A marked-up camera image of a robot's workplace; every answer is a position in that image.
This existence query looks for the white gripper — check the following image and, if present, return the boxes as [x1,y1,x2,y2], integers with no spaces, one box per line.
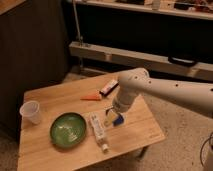
[104,89,139,126]

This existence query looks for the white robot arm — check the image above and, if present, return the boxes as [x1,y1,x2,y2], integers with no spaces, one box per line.
[104,68,213,126]

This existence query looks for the orange pepper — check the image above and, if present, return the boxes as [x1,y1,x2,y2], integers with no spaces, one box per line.
[81,93,102,101]

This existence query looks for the green ceramic bowl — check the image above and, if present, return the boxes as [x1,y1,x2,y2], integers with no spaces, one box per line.
[49,112,87,149]

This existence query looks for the blue sponge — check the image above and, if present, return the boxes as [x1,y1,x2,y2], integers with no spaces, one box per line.
[106,108,124,126]

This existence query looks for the white tube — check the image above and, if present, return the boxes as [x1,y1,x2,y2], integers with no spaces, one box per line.
[89,114,109,153]

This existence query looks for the black and white box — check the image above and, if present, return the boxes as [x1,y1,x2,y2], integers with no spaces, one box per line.
[99,79,118,97]

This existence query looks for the wooden table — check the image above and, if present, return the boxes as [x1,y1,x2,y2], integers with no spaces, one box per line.
[17,73,165,171]

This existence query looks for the clear plastic cup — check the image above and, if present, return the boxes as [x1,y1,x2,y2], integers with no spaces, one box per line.
[19,100,41,124]

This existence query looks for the metal pole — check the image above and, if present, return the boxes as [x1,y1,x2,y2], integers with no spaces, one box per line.
[72,0,84,69]

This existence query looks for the grey shelf rail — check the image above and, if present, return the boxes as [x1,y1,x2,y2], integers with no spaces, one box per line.
[69,41,213,81]

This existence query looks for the black handle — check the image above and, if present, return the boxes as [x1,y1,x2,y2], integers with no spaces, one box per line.
[168,57,198,67]

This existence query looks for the black cable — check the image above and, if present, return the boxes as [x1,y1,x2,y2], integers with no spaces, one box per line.
[199,131,213,168]

